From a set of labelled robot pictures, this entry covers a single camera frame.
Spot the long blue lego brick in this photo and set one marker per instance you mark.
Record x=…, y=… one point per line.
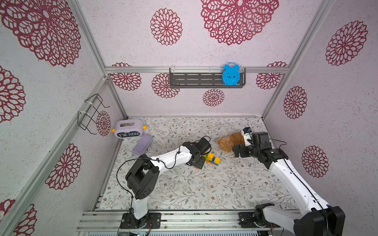
x=211, y=161

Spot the black wire wall rack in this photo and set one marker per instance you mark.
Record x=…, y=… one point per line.
x=86, y=117

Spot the brown plush teddy bear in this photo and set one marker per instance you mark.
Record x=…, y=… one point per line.
x=227, y=143

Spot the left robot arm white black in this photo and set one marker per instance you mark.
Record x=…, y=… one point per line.
x=143, y=175

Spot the grey wall shelf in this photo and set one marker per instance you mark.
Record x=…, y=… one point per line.
x=196, y=80

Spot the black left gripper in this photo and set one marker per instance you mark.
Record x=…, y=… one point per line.
x=200, y=164

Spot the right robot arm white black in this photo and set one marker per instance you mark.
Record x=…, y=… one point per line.
x=314, y=216

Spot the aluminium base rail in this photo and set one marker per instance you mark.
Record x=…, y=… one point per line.
x=175, y=220

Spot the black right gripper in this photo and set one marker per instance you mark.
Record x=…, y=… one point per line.
x=239, y=150

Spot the purple pencil case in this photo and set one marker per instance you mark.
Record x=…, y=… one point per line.
x=142, y=145

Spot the blue alarm clock toy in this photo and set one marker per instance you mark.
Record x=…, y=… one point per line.
x=231, y=74

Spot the purple toy radio clock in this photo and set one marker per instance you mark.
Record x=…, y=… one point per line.
x=129, y=128

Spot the yellow small lego brick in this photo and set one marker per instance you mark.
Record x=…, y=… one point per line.
x=210, y=156
x=216, y=160

